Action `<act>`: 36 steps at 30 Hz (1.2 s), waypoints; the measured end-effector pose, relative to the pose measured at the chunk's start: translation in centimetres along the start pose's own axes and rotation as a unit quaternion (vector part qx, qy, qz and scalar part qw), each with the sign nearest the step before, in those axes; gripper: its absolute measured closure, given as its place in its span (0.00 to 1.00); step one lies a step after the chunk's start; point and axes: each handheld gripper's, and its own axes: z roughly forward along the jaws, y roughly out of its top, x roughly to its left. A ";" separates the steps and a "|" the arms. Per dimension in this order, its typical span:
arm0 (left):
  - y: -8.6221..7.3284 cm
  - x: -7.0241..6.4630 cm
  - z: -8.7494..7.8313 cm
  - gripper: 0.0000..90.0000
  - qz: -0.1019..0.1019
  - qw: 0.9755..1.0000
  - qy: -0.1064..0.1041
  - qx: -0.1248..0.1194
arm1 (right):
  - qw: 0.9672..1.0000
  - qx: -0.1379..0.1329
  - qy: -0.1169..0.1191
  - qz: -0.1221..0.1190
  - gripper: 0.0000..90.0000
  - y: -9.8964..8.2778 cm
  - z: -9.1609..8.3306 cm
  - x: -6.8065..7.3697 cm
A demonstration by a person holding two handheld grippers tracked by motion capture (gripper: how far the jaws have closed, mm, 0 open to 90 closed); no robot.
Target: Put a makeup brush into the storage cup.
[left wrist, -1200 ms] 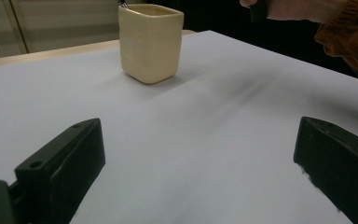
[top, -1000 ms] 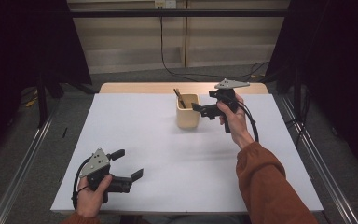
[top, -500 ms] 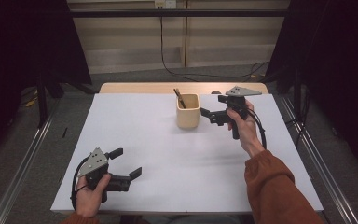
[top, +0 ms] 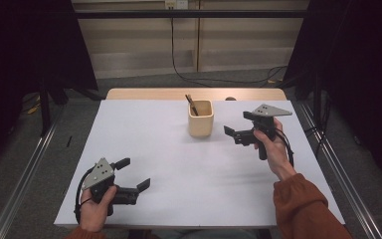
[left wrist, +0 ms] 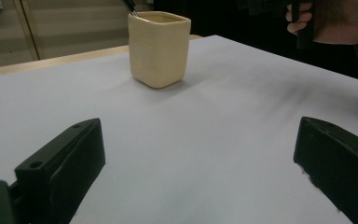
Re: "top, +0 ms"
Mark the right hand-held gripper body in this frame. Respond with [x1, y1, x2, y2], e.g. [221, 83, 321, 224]
[232, 104, 293, 161]

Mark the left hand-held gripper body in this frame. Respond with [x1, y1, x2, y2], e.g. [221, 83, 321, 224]
[81, 156, 141, 217]

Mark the beige square cup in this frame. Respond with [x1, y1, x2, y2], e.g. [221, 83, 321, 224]
[187, 99, 215, 138]

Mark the brush with orange handle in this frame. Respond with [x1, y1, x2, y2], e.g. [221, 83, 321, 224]
[188, 95, 200, 117]

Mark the thin black makeup brush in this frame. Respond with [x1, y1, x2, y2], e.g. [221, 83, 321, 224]
[184, 94, 197, 117]

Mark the person's right hand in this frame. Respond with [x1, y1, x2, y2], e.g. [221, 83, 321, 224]
[252, 118, 297, 182]

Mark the person's left hand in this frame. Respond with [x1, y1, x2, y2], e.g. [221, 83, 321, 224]
[79, 185, 118, 233]

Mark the white paper sheet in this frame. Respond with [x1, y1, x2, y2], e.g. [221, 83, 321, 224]
[53, 99, 346, 229]

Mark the wooden table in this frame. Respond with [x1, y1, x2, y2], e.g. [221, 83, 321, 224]
[104, 87, 287, 102]

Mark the yellow floor tape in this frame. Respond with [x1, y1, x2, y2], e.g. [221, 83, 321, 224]
[26, 104, 42, 116]

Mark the dark curtain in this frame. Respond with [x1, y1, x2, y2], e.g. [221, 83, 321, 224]
[0, 0, 99, 173]
[283, 0, 382, 190]

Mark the black horizontal bar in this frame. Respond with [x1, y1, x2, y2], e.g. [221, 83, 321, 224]
[73, 9, 309, 20]

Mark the left hand-held gripper cable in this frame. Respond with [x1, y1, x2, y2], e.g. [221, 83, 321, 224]
[74, 167, 96, 225]

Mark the hand-held gripper cable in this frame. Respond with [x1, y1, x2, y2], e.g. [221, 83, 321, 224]
[273, 127, 295, 167]
[74, 167, 96, 225]

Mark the right hand-held gripper cable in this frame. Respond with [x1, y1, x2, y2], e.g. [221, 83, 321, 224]
[273, 127, 295, 167]

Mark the black stand post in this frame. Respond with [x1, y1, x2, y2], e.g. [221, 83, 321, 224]
[39, 79, 53, 137]
[312, 71, 323, 130]

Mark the metal floor rail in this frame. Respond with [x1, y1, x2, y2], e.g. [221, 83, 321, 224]
[297, 101, 382, 239]
[0, 109, 65, 239]

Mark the black wall cable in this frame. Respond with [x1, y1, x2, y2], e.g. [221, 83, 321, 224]
[169, 6, 287, 88]

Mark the white wall socket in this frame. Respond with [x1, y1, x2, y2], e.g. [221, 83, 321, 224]
[164, 0, 189, 10]

